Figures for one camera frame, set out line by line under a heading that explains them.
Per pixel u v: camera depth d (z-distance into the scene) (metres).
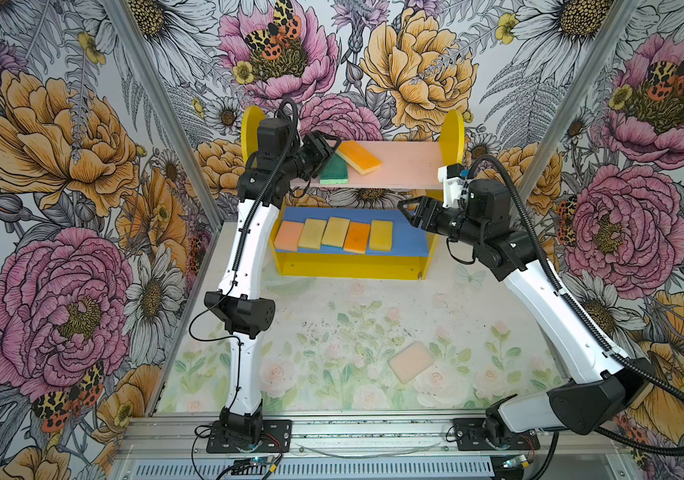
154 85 0.83
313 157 0.66
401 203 0.66
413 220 0.62
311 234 0.97
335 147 0.70
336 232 0.97
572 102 0.88
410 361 0.87
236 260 0.53
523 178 1.11
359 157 0.77
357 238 0.95
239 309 0.53
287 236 0.95
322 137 0.66
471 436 0.74
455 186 0.62
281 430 0.75
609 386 0.39
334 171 0.75
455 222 0.58
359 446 0.74
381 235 0.97
